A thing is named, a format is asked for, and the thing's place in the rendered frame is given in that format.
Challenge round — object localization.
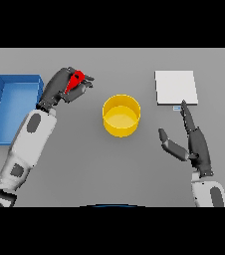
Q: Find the yellow bowl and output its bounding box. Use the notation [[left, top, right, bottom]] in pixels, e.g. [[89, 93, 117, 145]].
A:
[[102, 94, 142, 138]]

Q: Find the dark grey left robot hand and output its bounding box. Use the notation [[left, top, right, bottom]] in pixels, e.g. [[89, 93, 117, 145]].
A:
[[35, 66, 96, 113]]

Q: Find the blue tray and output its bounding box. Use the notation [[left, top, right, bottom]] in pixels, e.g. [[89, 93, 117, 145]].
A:
[[0, 74, 45, 146]]

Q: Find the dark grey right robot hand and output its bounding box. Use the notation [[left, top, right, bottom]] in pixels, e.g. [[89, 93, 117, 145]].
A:
[[157, 99, 214, 178]]

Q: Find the pale square measuring scale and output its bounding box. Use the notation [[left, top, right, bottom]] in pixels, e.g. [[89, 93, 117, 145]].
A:
[[154, 70, 199, 112]]

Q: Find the red beaker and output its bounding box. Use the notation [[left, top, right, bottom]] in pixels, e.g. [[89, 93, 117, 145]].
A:
[[64, 70, 86, 96]]

